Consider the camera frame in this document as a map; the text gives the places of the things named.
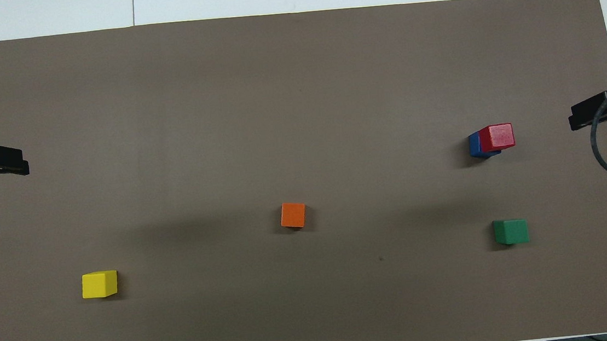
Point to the yellow wooden block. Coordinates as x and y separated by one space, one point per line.
99 284

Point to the orange wooden block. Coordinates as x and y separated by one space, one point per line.
293 215

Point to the brown paper mat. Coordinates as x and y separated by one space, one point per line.
296 83

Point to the red wooden block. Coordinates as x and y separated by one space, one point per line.
497 137

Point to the blue wooden block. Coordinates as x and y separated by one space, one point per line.
475 145

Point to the green wooden block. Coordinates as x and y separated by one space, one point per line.
511 232

